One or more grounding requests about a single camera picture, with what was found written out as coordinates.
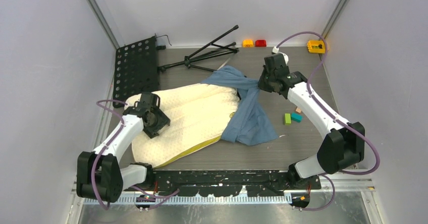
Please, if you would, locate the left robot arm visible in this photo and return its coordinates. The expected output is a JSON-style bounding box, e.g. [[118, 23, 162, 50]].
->
[[76, 92, 170, 206]]

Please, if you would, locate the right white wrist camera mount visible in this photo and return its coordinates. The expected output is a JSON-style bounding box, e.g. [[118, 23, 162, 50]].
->
[[272, 46, 289, 65]]

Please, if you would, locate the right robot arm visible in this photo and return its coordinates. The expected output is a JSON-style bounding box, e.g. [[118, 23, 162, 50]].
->
[[258, 53, 365, 189]]

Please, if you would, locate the lime green block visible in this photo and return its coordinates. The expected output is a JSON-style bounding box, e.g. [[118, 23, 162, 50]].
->
[[284, 113, 292, 125]]

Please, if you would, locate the yellow toy block with knob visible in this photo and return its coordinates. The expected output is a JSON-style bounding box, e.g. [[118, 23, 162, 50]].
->
[[307, 40, 326, 54]]

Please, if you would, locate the orange yellow toy brick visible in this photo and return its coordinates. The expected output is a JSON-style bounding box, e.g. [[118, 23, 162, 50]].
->
[[242, 39, 254, 47]]

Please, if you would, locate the black folding tripod stand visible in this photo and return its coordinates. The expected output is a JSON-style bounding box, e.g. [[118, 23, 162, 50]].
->
[[157, 25, 239, 73]]

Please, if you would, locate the teal block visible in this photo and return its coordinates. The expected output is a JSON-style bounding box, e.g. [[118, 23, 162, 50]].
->
[[291, 113, 303, 123]]

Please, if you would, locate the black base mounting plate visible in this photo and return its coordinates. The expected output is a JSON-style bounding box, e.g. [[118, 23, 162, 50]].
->
[[136, 170, 321, 197]]

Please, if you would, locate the red toy brick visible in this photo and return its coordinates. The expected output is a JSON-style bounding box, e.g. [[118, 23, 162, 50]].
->
[[254, 39, 267, 47]]

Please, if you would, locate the aluminium rail frame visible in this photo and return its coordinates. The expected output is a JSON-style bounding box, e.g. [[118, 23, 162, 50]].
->
[[66, 173, 385, 223]]

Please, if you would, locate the black perforated music stand tray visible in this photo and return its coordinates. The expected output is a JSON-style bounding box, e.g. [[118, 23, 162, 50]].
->
[[113, 36, 159, 101]]

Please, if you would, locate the blue pillowcase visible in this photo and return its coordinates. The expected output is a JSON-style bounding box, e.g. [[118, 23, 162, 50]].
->
[[201, 66, 279, 146]]

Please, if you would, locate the white pillow with yellow band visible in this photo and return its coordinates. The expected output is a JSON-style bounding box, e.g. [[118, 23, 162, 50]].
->
[[132, 83, 240, 168]]

